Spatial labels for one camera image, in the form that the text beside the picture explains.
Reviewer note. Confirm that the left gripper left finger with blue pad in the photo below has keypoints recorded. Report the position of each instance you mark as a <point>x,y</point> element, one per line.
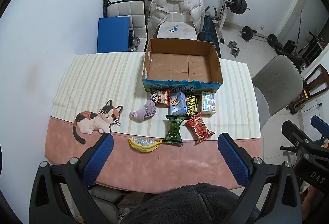
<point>48,204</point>

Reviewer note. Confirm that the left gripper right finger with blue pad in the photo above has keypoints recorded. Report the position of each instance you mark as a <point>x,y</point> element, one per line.
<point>282,203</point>

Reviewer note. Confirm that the red snack packet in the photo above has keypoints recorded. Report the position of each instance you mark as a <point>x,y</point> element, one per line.
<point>198,128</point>

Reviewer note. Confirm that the purple cloth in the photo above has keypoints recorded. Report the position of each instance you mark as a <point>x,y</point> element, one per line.
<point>144,113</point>

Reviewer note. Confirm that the green snack packet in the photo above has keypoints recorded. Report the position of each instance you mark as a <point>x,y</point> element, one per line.
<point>173,136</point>

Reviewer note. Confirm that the cream blue tissue pack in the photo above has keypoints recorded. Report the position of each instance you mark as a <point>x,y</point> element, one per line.
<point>208,103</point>

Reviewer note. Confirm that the black shoe shine wipes pack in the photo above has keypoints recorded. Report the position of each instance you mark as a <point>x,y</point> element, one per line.
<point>192,104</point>

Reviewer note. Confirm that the blue cat tissue pack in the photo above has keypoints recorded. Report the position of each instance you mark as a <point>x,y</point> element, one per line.
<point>177,104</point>

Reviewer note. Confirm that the yellow banana pouch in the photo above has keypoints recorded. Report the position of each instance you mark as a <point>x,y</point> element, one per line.
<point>144,145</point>

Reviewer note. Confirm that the dark fleece sleeve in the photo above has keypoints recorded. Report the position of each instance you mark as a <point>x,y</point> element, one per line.
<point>200,203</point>

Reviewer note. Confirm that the striped cat tablecloth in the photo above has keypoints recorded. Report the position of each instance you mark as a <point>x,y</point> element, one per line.
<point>93,79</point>

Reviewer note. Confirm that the wooden chair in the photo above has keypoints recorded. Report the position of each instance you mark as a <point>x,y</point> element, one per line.
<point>314,85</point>

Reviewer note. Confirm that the grey office chair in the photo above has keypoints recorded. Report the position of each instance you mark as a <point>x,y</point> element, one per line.
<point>276,86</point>

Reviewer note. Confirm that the panda snack packet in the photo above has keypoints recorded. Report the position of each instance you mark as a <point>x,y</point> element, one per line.
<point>161,97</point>

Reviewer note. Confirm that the open cardboard box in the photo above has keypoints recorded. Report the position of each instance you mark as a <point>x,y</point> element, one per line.
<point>189,66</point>

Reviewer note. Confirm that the blue mat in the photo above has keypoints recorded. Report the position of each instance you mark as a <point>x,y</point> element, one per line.
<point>113,34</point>

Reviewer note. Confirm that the floor barbell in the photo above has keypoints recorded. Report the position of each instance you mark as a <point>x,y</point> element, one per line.
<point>247,33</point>

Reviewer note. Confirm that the black blue weight bench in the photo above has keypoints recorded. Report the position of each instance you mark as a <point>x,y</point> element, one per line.
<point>209,34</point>

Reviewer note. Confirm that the blue packet on chair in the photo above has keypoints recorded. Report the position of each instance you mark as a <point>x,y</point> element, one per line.
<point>174,29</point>

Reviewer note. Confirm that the white folding chair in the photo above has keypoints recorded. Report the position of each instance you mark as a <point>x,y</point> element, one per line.
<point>135,10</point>

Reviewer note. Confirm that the white padded chair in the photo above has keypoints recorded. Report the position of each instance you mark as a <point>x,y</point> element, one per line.
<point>186,29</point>

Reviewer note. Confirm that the white puffer jacket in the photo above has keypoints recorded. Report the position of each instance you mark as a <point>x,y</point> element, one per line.
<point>165,10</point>

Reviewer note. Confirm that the white weight rack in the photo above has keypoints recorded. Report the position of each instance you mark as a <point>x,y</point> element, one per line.
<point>220,20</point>

